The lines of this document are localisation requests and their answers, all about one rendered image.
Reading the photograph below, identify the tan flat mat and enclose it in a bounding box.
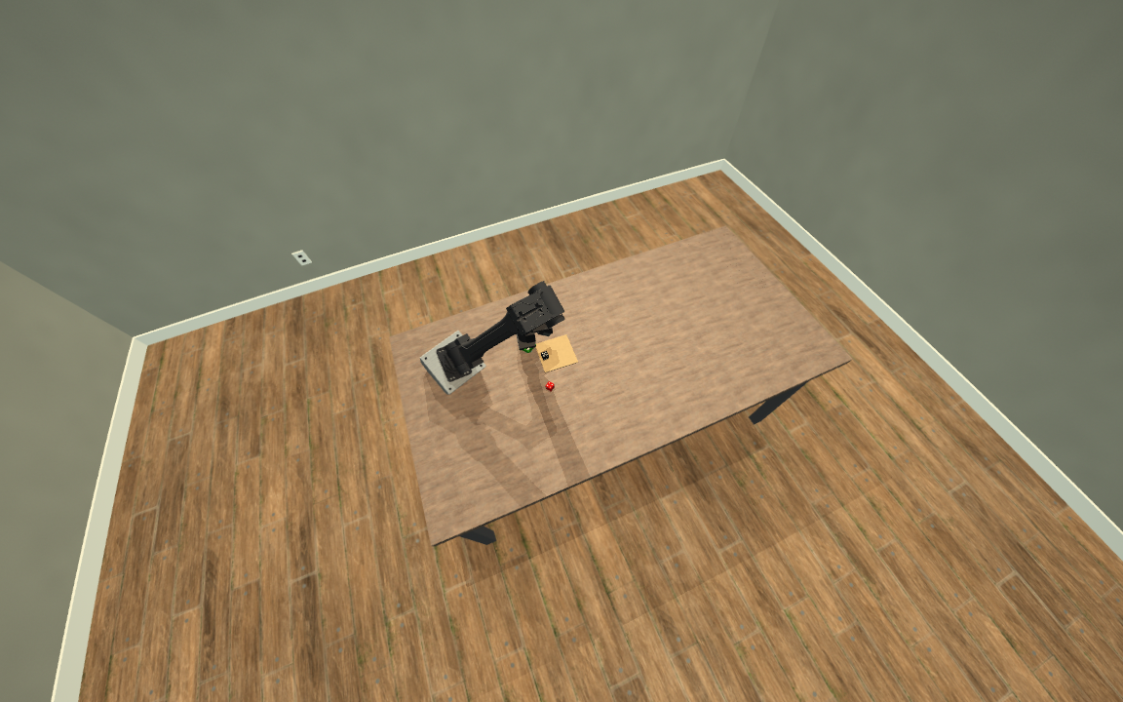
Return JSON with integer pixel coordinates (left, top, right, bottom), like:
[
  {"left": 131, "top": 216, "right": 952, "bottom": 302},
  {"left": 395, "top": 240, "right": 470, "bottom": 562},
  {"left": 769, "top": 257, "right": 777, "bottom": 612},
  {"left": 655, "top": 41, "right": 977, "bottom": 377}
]
[{"left": 535, "top": 335, "right": 578, "bottom": 372}]

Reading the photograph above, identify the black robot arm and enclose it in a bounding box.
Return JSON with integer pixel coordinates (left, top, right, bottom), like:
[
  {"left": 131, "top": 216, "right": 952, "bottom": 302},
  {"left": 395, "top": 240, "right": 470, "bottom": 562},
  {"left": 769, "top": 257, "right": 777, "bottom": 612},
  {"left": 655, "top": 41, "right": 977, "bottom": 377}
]
[{"left": 436, "top": 281, "right": 565, "bottom": 382}]

